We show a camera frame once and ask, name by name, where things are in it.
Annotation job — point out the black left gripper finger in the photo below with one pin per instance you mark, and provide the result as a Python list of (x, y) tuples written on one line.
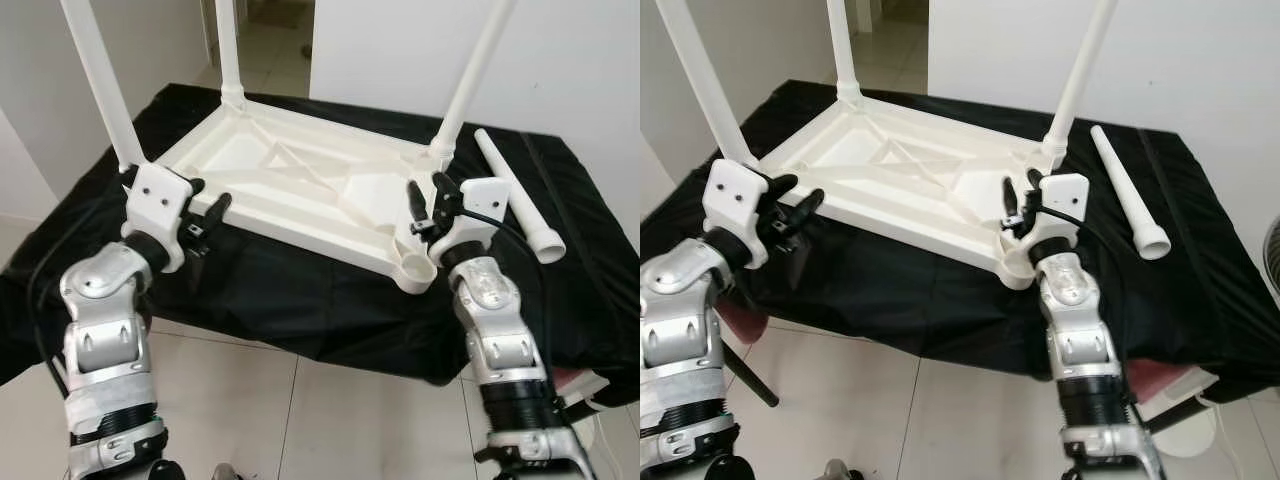
[(218, 207), (808, 205), (193, 186), (782, 184)]

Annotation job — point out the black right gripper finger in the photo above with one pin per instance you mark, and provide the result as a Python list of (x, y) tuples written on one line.
[(1036, 182), (1011, 198), (444, 186), (416, 200)]

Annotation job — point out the white plastic children table top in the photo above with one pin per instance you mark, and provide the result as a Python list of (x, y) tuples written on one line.
[(900, 175), (300, 180)]

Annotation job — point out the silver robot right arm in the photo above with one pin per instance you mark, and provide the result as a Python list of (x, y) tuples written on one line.
[(490, 310), (1075, 300)]

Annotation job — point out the pink round object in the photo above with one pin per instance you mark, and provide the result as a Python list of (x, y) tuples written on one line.
[(745, 322), (1155, 378), (572, 378)]

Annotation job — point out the black table cloth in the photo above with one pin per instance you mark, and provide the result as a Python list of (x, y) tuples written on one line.
[(900, 300), (300, 300)]

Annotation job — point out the black metal table leg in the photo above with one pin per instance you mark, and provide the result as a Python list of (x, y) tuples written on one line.
[(750, 375), (1172, 415)]

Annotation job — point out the grey robot left leg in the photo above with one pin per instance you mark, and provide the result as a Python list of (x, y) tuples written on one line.
[(835, 470), (228, 471)]

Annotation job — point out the white round fan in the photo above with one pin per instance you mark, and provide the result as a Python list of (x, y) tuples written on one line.
[(1273, 255)]

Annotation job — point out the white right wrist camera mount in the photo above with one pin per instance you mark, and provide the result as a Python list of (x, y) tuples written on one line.
[(485, 200), (1065, 195)]

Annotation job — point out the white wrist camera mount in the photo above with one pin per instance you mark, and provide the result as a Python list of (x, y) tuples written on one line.
[(1065, 195), (485, 200), (735, 195), (155, 200)]

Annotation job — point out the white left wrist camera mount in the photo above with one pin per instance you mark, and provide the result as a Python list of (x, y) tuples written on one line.
[(735, 195), (155, 200)]

